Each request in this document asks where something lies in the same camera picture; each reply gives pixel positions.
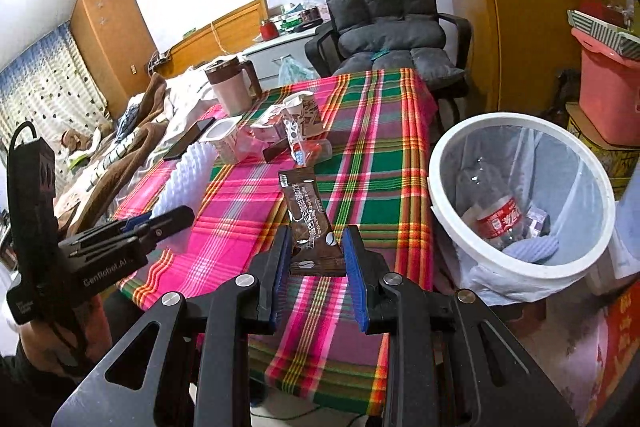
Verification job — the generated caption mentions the printed paper cup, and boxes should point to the printed paper cup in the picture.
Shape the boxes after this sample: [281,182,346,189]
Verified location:
[282,91,321,140]

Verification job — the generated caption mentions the pale plastic bag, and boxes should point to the pale plastic bag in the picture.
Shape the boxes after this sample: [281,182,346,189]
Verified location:
[277,56,321,85]

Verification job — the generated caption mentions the white nightstand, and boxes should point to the white nightstand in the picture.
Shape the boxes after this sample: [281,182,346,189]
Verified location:
[242,19,331,95]

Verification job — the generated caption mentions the black smartphone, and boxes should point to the black smartphone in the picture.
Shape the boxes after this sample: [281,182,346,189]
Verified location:
[162,117,217,161]

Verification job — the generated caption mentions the white trash bin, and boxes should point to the white trash bin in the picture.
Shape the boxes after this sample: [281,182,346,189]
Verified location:
[427,112,617,308]

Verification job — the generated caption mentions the brown blanket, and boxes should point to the brown blanket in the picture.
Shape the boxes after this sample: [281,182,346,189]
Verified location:
[55,74,173,238]

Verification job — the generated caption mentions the lavender plastic bin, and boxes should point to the lavender plastic bin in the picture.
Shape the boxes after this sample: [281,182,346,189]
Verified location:
[587,202,640,293]

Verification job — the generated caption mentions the pink tumbler with brown lid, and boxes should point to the pink tumbler with brown lid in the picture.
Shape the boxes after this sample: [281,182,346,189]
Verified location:
[204,56,263,116]

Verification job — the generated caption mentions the red printed bag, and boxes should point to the red printed bag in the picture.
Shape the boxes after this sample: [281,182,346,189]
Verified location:
[595,287,640,408]

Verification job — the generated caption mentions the lavender foam net sleeve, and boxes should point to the lavender foam net sleeve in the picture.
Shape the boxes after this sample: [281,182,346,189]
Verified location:
[502,234,560,264]

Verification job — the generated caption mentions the red label plastic bottle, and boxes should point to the red label plastic bottle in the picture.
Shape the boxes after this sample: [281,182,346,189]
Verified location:
[462,194,526,253]

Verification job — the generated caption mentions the white yogurt cup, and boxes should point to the white yogurt cup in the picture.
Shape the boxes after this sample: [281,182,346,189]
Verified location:
[200,117,241,165]

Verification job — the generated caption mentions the white duvet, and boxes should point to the white duvet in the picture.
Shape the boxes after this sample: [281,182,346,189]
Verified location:
[165,67,221,128]

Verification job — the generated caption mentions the wooden bed headboard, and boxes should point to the wooden bed headboard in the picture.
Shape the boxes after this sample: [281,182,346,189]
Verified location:
[150,0,269,78]

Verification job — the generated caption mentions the pink green plaid tablecloth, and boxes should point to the pink green plaid tablecloth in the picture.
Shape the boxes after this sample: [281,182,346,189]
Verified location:
[112,68,441,418]

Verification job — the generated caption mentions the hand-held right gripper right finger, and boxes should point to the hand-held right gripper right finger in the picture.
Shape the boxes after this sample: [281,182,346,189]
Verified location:
[341,225,581,427]

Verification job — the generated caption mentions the striped patterned box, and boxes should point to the striped patterned box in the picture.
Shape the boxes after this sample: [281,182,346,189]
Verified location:
[567,0,640,55]

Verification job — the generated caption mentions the white foam net sleeve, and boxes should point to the white foam net sleeve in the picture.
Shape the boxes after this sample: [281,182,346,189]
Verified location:
[150,142,216,228]

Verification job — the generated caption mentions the wooden cabinet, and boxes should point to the wooden cabinet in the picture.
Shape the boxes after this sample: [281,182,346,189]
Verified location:
[70,0,158,118]

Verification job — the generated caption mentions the yellow patterned box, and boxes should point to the yellow patterned box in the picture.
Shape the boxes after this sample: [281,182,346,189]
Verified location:
[565,102,640,200]

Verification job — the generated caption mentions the dotted curtain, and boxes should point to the dotted curtain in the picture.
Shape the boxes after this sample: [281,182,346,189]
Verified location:
[0,21,108,152]

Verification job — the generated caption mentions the pink plastic bucket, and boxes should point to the pink plastic bucket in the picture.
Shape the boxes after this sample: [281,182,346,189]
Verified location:
[571,27,640,146]

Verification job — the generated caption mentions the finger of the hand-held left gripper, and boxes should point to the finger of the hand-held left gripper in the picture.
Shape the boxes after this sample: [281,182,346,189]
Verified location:
[60,214,156,248]
[127,205,196,253]

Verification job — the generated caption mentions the purple milk carton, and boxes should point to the purple milk carton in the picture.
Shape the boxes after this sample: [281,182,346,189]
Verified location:
[522,206,551,238]

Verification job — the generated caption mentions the wooden wardrobe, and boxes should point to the wooden wardrobe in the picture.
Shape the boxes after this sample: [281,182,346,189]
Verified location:
[460,0,640,128]

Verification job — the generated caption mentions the white spotted wrapper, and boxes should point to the white spotted wrapper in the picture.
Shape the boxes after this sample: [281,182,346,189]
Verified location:
[282,117,308,168]

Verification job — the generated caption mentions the striped cloth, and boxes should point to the striped cloth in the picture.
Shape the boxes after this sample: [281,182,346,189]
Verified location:
[107,102,146,158]

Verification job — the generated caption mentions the person's left hand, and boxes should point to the person's left hand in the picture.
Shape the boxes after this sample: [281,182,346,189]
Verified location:
[17,294,113,370]

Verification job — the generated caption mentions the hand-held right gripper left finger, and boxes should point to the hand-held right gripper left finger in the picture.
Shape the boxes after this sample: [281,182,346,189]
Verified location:
[50,226,296,427]

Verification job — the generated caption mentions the clear plastic cup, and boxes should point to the clear plastic cup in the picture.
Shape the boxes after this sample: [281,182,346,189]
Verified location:
[300,138,333,165]

